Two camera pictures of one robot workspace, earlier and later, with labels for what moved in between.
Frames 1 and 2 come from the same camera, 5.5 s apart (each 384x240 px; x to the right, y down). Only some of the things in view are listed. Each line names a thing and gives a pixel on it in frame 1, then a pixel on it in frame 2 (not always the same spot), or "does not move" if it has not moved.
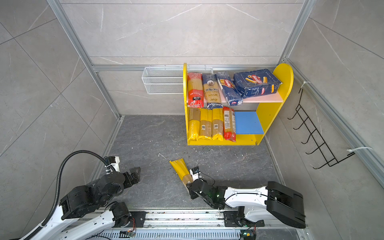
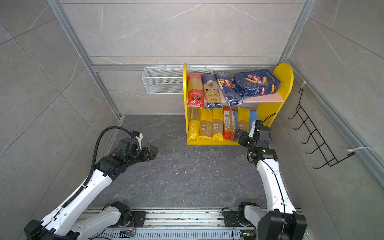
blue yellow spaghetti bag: (213, 95) does not move
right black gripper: (192, 193) → (238, 135)
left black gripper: (130, 182) → (147, 156)
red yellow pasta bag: (195, 90) does not move
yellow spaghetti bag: (206, 124) does not move
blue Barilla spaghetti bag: (232, 93) does not move
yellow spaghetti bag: (217, 124) does not move
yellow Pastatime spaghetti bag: (194, 123) does not move
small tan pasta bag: (182, 170) → (243, 119)
